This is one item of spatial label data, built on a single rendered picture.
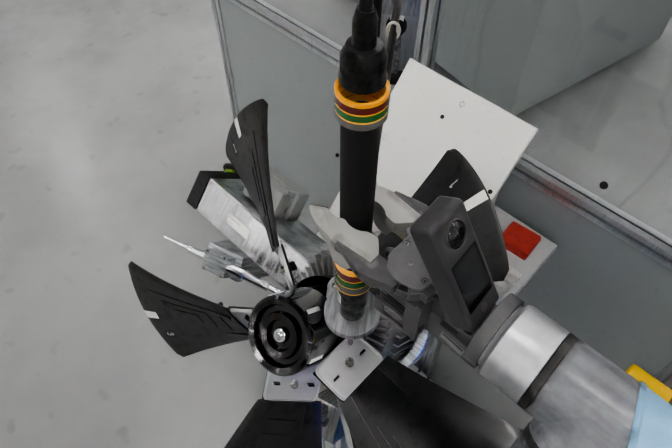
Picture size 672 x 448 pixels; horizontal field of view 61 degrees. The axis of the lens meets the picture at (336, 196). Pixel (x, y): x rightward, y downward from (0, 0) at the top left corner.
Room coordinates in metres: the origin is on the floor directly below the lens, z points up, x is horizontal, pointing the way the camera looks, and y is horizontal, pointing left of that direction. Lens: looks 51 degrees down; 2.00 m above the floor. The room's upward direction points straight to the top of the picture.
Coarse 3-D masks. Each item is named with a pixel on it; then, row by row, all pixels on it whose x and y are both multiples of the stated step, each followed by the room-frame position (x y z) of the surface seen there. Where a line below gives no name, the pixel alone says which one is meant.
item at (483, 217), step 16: (448, 160) 0.56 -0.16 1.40; (464, 160) 0.54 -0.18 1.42; (432, 176) 0.55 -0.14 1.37; (448, 176) 0.53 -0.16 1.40; (464, 176) 0.51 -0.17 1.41; (416, 192) 0.54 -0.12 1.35; (432, 192) 0.52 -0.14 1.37; (464, 192) 0.48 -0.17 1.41; (480, 208) 0.45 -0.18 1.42; (480, 224) 0.43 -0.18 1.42; (496, 224) 0.42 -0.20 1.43; (384, 240) 0.48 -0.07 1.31; (400, 240) 0.46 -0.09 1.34; (480, 240) 0.40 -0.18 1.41; (496, 240) 0.40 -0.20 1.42; (496, 256) 0.38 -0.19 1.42; (496, 272) 0.36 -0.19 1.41
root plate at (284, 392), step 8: (312, 368) 0.36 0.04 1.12; (272, 376) 0.34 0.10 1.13; (280, 376) 0.35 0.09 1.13; (288, 376) 0.35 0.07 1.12; (296, 376) 0.35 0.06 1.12; (304, 376) 0.35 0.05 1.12; (312, 376) 0.35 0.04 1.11; (272, 384) 0.34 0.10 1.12; (288, 384) 0.34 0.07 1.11; (304, 384) 0.34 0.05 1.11; (320, 384) 0.35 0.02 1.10; (264, 392) 0.33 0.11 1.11; (272, 392) 0.33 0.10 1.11; (280, 392) 0.33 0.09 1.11; (288, 392) 0.33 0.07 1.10; (296, 392) 0.33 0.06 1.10; (304, 392) 0.33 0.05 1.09; (312, 392) 0.34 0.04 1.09; (272, 400) 0.32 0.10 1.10; (280, 400) 0.32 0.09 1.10; (288, 400) 0.32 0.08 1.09; (296, 400) 0.32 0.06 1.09; (304, 400) 0.32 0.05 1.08; (312, 400) 0.33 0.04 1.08
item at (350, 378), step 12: (336, 348) 0.36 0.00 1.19; (348, 348) 0.37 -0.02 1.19; (360, 348) 0.37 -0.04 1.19; (372, 348) 0.37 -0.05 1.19; (324, 360) 0.35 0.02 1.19; (336, 360) 0.35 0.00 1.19; (360, 360) 0.35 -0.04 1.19; (372, 360) 0.35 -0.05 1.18; (324, 372) 0.33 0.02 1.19; (336, 372) 0.33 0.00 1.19; (348, 372) 0.33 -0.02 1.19; (360, 372) 0.33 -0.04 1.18; (336, 384) 0.31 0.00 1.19; (348, 384) 0.31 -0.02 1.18
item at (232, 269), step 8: (192, 248) 0.62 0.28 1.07; (200, 256) 0.60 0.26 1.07; (232, 264) 0.57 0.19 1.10; (232, 272) 0.56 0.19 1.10; (240, 272) 0.55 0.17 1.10; (248, 272) 0.55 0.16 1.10; (248, 280) 0.54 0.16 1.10; (256, 280) 0.53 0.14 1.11; (264, 280) 0.53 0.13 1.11; (264, 288) 0.51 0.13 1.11; (272, 288) 0.51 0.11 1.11
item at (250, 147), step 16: (240, 112) 0.68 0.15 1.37; (256, 112) 0.64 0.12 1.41; (240, 128) 0.67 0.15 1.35; (256, 128) 0.63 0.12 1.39; (240, 144) 0.66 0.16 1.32; (256, 144) 0.61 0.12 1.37; (240, 160) 0.66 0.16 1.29; (256, 160) 0.60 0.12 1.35; (240, 176) 0.67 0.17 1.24; (256, 176) 0.59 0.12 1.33; (256, 192) 0.58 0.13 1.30; (272, 208) 0.52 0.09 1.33; (272, 224) 0.51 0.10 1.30; (272, 240) 0.50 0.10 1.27
